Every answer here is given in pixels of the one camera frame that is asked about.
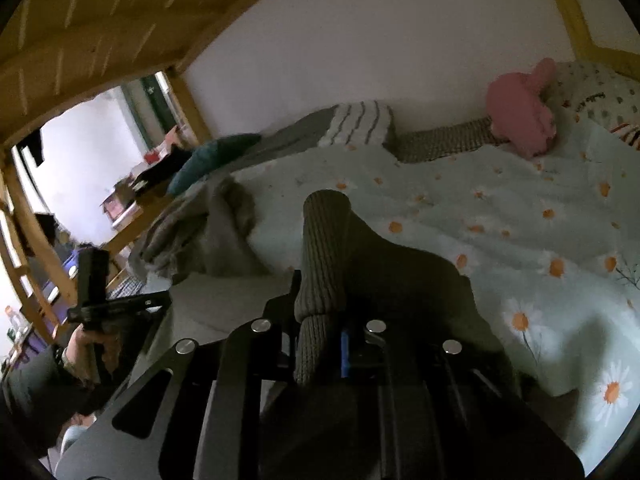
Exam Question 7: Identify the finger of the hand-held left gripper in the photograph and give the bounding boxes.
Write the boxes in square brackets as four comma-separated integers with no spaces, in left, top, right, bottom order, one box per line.
[107,290,172,319]

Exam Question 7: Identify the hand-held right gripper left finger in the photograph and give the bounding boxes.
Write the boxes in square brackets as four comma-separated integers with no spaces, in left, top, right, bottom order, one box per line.
[54,271,304,480]

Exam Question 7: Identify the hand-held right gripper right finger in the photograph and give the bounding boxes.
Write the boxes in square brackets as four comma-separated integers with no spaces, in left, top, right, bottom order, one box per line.
[339,316,585,480]

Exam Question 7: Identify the grey sweatshirt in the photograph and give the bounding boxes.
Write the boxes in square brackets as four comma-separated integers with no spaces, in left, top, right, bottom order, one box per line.
[260,189,538,480]

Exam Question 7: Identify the person's left forearm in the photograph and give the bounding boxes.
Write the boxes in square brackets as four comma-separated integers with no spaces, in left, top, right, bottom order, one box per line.
[0,344,108,461]

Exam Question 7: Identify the person's left hand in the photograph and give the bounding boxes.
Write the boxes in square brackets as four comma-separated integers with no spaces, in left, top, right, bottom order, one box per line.
[64,324,124,387]

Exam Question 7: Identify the grey bed sheet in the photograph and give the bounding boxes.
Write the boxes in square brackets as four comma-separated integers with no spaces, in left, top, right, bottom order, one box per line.
[150,271,298,356]

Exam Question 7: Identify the wooden ladder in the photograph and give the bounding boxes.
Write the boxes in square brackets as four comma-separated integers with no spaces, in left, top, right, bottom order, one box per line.
[0,157,68,347]

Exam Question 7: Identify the plastic bottle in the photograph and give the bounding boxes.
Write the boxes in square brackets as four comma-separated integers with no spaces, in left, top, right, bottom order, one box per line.
[4,305,25,343]

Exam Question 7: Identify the grey fleece cloth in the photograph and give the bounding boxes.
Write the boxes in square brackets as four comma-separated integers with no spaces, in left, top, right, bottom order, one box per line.
[127,174,274,282]

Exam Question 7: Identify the dark hanging cloth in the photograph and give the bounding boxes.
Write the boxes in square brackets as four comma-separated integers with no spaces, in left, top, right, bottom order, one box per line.
[16,129,45,167]

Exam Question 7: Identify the teal pillow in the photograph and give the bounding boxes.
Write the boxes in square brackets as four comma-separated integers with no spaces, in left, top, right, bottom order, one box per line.
[166,134,264,197]

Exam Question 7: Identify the floral light blue duvet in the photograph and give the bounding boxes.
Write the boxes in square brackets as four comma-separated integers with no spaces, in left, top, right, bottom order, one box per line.
[231,124,640,476]

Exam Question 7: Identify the grey blanket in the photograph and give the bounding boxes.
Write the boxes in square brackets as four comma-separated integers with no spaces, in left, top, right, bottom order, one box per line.
[234,107,342,172]

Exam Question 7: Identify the white striped blanket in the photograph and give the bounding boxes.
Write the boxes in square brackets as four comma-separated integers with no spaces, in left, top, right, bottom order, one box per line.
[317,100,396,149]

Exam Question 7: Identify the checkered brown cloth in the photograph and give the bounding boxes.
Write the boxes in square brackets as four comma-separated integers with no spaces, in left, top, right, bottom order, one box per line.
[384,117,502,164]

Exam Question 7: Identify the pink plush toy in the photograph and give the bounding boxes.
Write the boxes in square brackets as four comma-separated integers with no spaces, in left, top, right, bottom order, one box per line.
[486,57,559,160]

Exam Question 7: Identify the printed pillow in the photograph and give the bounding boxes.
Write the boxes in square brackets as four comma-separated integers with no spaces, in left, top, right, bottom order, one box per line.
[546,60,640,152]

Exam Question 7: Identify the green window frame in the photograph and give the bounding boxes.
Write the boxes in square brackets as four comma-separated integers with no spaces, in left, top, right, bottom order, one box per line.
[122,72,178,148]

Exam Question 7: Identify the wooden bed frame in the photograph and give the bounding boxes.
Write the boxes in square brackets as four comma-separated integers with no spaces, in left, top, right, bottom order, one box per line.
[0,0,640,261]

